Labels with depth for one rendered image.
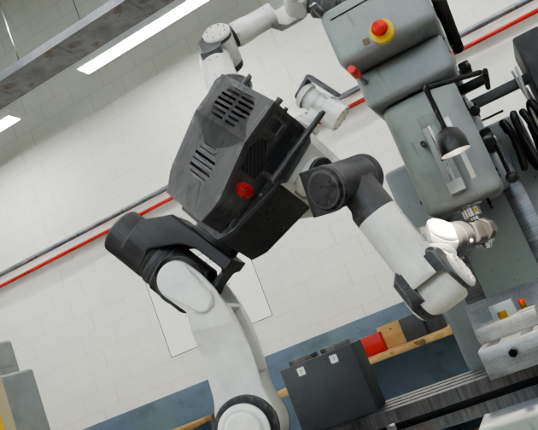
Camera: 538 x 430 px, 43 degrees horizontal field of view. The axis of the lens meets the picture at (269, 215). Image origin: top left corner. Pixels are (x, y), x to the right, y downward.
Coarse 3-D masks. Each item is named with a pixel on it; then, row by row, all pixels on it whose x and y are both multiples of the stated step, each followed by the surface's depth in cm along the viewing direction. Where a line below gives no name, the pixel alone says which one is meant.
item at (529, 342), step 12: (516, 336) 154; (528, 336) 150; (480, 348) 160; (492, 348) 153; (504, 348) 152; (528, 348) 150; (492, 360) 153; (504, 360) 152; (516, 360) 151; (528, 360) 150; (492, 372) 153; (504, 372) 152
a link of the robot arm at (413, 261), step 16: (384, 208) 133; (400, 208) 136; (368, 224) 133; (384, 224) 132; (400, 224) 132; (368, 240) 136; (384, 240) 132; (400, 240) 131; (416, 240) 131; (384, 256) 133; (400, 256) 130; (416, 256) 129; (432, 256) 129; (448, 256) 132; (400, 272) 131; (416, 272) 129; (432, 272) 128; (448, 272) 128; (464, 272) 129; (400, 288) 132; (416, 288) 132; (416, 304) 131
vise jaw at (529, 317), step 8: (520, 312) 163; (528, 312) 162; (536, 312) 161; (496, 320) 169; (504, 320) 164; (512, 320) 163; (520, 320) 162; (528, 320) 162; (536, 320) 161; (480, 328) 166; (488, 328) 165; (496, 328) 164; (504, 328) 164; (512, 328) 163; (520, 328) 162; (480, 336) 166; (488, 336) 165; (496, 336) 164; (504, 336) 164
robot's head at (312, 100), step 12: (312, 84) 155; (312, 96) 154; (324, 96) 154; (312, 108) 155; (324, 108) 153; (336, 108) 152; (348, 108) 155; (312, 120) 154; (324, 120) 154; (336, 120) 153
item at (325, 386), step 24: (312, 360) 185; (336, 360) 182; (360, 360) 183; (288, 384) 187; (312, 384) 184; (336, 384) 182; (360, 384) 180; (312, 408) 184; (336, 408) 182; (360, 408) 179
